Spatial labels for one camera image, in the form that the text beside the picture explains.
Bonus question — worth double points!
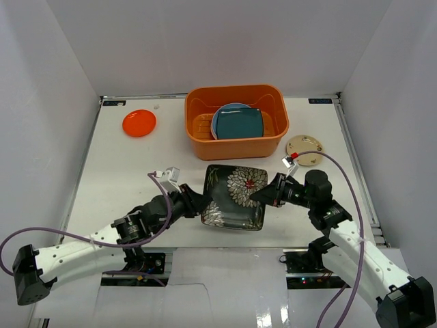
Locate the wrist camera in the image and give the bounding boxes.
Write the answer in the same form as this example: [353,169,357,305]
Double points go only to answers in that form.
[148,167,182,193]
[281,152,299,176]

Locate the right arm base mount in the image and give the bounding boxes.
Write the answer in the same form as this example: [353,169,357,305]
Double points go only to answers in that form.
[279,249,349,290]

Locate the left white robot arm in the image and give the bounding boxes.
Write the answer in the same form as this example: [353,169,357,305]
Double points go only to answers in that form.
[12,184,212,306]

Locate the blue round plate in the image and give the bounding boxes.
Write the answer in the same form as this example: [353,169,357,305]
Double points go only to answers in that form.
[210,102,252,139]

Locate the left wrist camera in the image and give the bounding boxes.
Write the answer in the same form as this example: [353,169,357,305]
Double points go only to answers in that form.
[148,167,182,193]

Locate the beige floral round plate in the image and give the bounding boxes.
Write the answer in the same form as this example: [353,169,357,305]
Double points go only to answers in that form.
[286,135,324,167]

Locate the black floral square plate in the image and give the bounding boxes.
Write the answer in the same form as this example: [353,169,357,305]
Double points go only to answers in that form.
[201,165,268,231]

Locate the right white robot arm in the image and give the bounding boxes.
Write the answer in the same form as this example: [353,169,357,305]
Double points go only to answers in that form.
[250,169,436,327]

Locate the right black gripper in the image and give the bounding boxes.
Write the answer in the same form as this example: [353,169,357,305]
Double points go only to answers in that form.
[251,173,315,210]

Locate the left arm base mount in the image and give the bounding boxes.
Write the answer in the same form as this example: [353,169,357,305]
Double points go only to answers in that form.
[100,251,173,287]

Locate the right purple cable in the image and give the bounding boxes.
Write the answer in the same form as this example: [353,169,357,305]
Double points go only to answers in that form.
[296,150,365,328]

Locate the orange round plate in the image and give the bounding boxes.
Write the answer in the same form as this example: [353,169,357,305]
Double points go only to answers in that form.
[122,109,157,137]

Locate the orange plastic bin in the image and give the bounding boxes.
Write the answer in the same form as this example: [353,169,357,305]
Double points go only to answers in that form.
[184,84,290,161]

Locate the teal square plate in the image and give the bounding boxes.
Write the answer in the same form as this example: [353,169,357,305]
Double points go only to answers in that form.
[215,107,264,139]

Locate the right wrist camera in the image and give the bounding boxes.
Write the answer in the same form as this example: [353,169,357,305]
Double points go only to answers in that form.
[281,152,299,176]

